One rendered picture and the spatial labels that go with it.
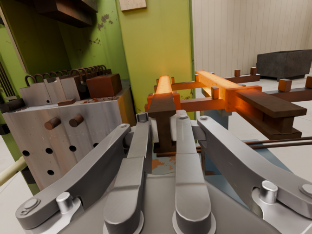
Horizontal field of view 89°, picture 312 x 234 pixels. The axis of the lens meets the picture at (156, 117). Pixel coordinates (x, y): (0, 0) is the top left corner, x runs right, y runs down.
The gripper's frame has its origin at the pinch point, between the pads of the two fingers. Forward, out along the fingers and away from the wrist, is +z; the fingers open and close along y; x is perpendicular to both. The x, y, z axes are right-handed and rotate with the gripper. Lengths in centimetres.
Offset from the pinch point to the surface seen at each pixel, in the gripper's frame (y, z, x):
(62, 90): -34.5, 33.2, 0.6
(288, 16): 390, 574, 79
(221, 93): 10.2, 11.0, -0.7
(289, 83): 21.4, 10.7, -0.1
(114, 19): -25, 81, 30
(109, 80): -18.0, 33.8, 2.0
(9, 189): -164, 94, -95
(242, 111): 10.4, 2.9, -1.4
